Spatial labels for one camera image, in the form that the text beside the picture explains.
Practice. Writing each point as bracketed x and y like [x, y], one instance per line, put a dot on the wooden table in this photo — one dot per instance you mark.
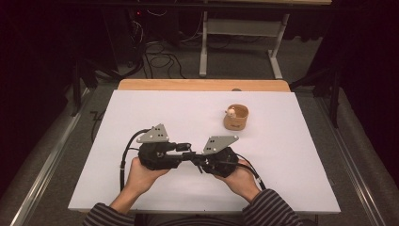
[188, 84]

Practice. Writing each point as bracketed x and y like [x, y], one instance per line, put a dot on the white metal desk frame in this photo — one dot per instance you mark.
[241, 27]

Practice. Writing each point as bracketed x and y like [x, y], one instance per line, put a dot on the person's dark torso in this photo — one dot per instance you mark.
[194, 221]

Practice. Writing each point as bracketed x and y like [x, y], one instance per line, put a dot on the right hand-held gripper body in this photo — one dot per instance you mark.
[222, 163]

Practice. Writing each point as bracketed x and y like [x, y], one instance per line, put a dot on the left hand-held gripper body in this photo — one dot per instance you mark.
[156, 157]

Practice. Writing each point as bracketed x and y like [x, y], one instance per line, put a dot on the person's left hand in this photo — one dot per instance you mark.
[141, 179]

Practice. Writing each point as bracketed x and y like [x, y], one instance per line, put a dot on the brown wooden pen holder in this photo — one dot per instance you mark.
[236, 121]

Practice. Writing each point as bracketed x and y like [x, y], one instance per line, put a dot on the white table board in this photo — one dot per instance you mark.
[200, 194]

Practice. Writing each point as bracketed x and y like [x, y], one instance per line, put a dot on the black metal stand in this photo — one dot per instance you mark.
[76, 88]
[335, 94]

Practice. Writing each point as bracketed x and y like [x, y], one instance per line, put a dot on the person's right hand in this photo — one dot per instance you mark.
[243, 182]

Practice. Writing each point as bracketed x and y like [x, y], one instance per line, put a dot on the silver metal floor rail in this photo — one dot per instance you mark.
[47, 169]
[351, 157]

